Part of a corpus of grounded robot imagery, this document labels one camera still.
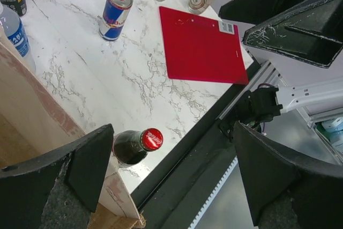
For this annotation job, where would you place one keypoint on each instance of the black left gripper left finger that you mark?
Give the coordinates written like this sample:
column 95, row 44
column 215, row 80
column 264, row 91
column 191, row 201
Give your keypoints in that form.
column 58, row 189

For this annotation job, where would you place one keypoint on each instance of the tan canvas tote bag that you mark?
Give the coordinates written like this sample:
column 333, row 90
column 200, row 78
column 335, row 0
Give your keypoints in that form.
column 33, row 123

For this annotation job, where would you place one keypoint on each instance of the small blue-label water bottle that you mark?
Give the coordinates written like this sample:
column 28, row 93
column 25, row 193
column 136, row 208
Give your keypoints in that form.
column 15, row 32

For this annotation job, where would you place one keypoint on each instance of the glass Coca-Cola bottle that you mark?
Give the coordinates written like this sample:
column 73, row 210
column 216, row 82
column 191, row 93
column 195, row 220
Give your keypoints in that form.
column 131, row 147

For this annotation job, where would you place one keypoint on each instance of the red plastic clipboard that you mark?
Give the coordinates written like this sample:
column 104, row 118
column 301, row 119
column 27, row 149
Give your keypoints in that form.
column 201, row 49

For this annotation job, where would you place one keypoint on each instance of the Red Bull can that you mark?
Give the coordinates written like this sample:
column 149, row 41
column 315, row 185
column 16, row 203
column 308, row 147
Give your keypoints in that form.
column 114, row 15

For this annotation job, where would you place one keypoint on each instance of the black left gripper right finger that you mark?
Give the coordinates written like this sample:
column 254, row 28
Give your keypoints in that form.
column 286, row 188

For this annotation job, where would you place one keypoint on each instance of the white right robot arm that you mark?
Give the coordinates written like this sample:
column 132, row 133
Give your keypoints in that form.
column 265, row 103

